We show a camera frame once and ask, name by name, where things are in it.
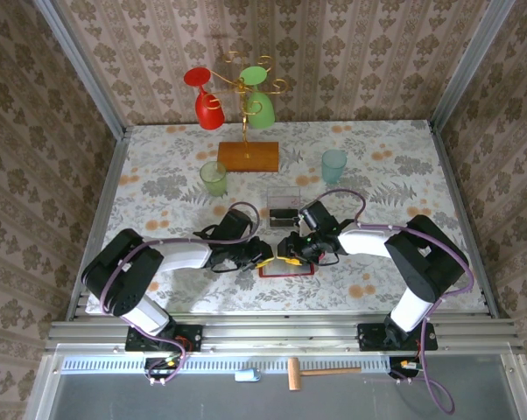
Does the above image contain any teal plastic tumbler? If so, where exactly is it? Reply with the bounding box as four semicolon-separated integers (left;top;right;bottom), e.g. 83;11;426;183
320;149;348;185

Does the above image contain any clear plastic card box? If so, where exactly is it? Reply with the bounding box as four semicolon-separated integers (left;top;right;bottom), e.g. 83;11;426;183
265;185;303;230

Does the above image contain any aluminium table side rail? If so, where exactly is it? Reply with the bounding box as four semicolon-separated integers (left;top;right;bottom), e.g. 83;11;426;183
429;124;512;320
64;129;131;323

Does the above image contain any aluminium cross rail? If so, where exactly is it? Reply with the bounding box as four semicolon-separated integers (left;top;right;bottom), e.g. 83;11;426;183
44;318;525;354

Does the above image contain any black card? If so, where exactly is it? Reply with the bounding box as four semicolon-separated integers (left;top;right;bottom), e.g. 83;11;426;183
268;208;300;229

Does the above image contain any grey olive card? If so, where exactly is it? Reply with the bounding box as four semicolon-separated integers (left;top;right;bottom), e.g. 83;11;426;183
267;187;301;210

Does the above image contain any red card holder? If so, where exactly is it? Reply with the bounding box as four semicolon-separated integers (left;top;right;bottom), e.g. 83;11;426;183
257;253;326;280

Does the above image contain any gold wire rack wooden base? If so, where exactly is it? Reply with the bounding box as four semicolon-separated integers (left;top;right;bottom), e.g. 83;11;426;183
201;50;288;174

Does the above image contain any wooden mallet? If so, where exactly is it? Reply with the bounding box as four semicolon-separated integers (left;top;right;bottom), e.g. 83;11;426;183
287;357;362;392

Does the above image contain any black connector with wires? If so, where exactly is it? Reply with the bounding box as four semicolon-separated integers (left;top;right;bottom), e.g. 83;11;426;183
388;356;425;386
143;356;184;389

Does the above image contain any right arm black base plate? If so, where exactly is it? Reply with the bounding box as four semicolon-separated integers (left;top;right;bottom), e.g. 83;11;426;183
357;322;439;352

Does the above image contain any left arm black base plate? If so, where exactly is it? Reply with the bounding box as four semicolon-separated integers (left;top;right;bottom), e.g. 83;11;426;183
125;324;204;353

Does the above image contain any grey metal panel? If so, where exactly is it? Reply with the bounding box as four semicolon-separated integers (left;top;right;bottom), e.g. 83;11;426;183
25;345;527;420

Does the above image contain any light blue small device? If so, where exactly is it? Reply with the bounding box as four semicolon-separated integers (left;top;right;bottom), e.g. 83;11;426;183
234;367;262;383

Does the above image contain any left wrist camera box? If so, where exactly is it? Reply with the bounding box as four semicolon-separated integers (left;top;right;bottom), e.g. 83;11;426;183
217;208;254;241

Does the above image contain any green plastic tumbler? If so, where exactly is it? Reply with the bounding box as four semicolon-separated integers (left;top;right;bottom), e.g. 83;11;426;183
199;160;228;198

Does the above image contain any floral tablecloth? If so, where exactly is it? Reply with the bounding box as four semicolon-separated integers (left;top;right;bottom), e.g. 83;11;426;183
85;119;488;315

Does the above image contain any green wine glass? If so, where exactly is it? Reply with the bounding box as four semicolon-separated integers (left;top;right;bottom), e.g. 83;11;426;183
238;65;277;130

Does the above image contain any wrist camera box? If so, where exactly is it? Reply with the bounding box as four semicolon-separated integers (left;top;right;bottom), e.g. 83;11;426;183
298;200;337;233
217;208;254;241

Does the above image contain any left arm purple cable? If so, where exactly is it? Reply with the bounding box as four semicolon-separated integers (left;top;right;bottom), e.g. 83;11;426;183
99;200;261;387

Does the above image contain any white slotted cable duct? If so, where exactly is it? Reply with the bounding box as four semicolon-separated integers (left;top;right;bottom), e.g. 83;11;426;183
60;356;396;375

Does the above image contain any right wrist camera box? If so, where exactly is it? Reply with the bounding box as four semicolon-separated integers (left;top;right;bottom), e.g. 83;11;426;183
298;200;337;233

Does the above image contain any aluminium corner post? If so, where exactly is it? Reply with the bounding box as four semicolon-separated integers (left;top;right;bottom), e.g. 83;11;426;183
428;0;517;132
33;0;128;140

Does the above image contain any red wine glass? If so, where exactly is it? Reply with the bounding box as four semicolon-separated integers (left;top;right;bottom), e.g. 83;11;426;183
183;66;227;131

